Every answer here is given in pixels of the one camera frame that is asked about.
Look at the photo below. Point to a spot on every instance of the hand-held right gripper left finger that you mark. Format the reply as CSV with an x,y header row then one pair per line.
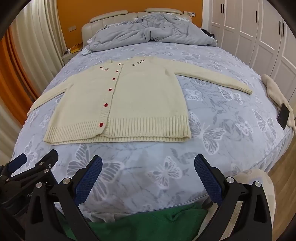
x,y
89,178

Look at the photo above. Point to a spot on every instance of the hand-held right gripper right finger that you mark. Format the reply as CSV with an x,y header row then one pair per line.
x,y
208,180

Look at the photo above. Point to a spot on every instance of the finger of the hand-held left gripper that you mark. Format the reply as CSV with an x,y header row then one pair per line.
x,y
47,160
19,160

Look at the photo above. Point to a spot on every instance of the cream knit cardigan red buttons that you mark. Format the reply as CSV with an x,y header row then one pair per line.
x,y
143,104

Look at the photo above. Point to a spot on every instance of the dark clothes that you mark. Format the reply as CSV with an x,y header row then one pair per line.
x,y
208,33

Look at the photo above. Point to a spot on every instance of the cream curtain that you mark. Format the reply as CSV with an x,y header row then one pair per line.
x,y
11,129
39,34

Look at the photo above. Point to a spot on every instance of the bed with butterfly print sheet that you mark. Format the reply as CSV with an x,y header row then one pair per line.
x,y
161,162

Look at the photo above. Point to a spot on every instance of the green sweater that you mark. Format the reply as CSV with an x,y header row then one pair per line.
x,y
143,224

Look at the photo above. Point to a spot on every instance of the orange curtain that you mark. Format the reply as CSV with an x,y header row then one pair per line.
x,y
16,69

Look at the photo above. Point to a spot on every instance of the black phone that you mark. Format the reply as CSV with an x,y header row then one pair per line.
x,y
283,115

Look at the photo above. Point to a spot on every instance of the white nightstand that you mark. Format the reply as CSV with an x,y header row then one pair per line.
x,y
67,59

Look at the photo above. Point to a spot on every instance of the yellow box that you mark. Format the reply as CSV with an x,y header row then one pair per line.
x,y
76,48

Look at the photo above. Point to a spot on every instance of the beige padded headboard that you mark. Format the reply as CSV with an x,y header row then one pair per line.
x,y
111,19

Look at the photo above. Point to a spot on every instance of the grey duvet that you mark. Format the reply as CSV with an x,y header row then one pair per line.
x,y
157,32

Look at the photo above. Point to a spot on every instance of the white wardrobe doors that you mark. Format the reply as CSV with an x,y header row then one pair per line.
x,y
254,30

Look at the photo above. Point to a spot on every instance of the wall socket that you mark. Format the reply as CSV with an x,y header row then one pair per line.
x,y
72,28

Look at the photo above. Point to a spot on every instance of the wall switch panel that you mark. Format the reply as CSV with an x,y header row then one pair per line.
x,y
190,13

